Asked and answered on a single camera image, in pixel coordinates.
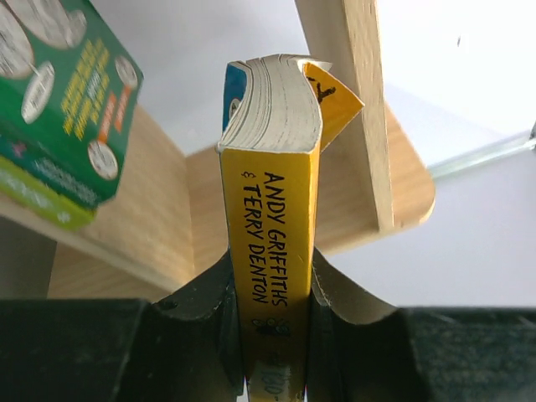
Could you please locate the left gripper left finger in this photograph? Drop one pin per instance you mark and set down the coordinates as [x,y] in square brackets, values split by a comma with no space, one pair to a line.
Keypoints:
[185,347]

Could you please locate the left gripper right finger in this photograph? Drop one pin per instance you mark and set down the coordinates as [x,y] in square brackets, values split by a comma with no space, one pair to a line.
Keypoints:
[364,349]

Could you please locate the lime green 65-Storey Treehouse book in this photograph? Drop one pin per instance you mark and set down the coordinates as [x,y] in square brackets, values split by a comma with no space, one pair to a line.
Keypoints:
[24,188]

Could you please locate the yellow 130-Storey Treehouse book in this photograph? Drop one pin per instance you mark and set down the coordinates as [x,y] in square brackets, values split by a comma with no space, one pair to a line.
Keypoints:
[280,112]

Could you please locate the dark green 104-Storey Treehouse book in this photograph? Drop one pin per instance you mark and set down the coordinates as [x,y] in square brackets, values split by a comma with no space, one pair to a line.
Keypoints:
[68,93]

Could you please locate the wooden two-tier bookshelf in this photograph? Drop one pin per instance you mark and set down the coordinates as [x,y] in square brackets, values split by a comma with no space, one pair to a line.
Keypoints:
[166,224]

